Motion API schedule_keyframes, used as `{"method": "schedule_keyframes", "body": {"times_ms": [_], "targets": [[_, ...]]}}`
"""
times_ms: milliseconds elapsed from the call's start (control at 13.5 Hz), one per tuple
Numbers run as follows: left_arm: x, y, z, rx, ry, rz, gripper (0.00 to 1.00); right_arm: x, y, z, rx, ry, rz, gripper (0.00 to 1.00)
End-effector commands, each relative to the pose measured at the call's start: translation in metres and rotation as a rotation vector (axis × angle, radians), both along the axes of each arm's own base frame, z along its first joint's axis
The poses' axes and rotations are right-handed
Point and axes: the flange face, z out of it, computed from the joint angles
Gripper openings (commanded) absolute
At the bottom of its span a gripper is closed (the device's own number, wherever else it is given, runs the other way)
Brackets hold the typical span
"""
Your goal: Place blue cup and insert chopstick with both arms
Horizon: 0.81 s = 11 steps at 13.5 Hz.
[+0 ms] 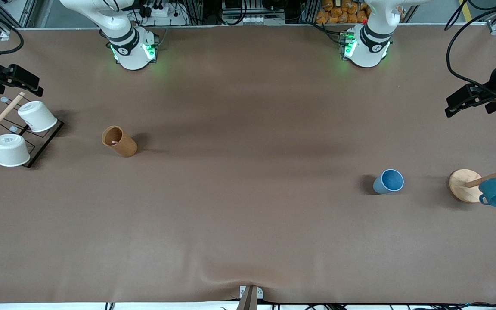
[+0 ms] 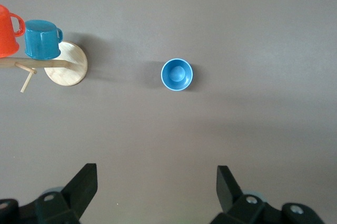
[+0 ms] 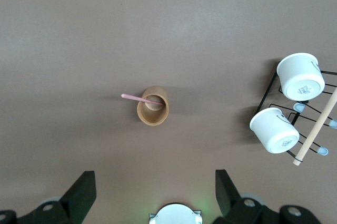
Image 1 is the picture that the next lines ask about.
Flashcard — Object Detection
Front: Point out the blue cup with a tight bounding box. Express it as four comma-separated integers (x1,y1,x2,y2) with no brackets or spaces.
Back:
373,169,404,195

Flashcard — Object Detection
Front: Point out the white cup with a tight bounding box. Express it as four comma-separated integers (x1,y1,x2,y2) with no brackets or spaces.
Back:
18,100,58,133
0,133,31,167

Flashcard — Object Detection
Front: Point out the wooden mug tree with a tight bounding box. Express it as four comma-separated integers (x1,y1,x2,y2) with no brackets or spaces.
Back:
449,154,496,203

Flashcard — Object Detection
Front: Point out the brown wooden cylinder holder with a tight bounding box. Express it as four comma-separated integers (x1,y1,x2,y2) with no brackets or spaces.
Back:
102,125,138,158

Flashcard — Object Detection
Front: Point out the orange bread pile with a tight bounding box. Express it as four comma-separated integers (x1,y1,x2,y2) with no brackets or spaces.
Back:
316,0,371,24

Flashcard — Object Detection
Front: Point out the white power strip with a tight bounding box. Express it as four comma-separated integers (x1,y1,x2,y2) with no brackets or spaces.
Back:
138,0,188,26

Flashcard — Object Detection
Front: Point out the metal equipment shelf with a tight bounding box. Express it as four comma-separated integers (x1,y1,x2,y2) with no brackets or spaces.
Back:
220,0,287,25

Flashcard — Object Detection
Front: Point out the brown table mat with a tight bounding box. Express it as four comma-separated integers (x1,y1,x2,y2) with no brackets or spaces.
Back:
0,24,496,304

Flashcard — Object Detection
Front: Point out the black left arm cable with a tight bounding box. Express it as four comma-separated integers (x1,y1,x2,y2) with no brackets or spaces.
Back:
445,0,496,93

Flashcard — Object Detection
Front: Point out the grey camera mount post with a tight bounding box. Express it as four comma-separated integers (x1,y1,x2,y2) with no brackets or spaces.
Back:
236,285,264,310

